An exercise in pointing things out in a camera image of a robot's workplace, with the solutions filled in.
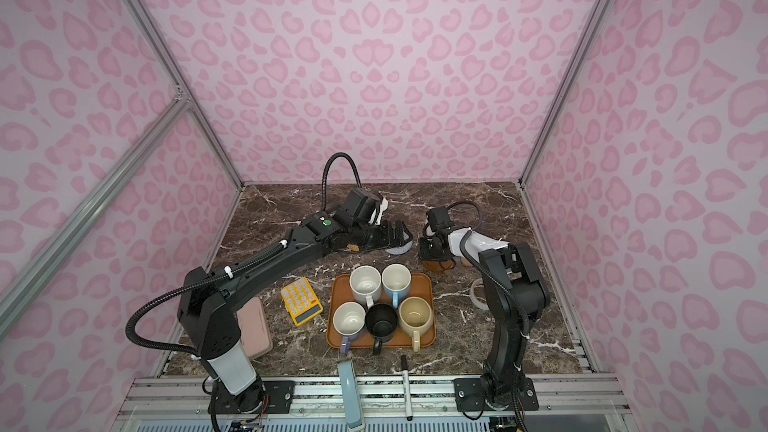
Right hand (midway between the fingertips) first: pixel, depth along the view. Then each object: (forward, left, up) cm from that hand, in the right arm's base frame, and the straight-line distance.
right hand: (425, 252), depth 98 cm
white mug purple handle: (-22, +22, 0) cm, 31 cm away
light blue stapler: (-41, +19, +2) cm, 45 cm away
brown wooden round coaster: (-9, -3, +8) cm, 12 cm away
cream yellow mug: (-21, +4, -2) cm, 21 cm away
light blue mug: (-11, +9, +2) cm, 14 cm away
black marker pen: (-39, +6, -1) cm, 39 cm away
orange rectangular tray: (-13, +26, -2) cm, 30 cm away
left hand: (-7, +7, +20) cm, 23 cm away
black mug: (-23, +13, +2) cm, 26 cm away
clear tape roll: (-14, -13, -1) cm, 19 cm away
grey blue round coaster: (+1, +8, -1) cm, 8 cm away
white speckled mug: (-12, +18, 0) cm, 22 cm away
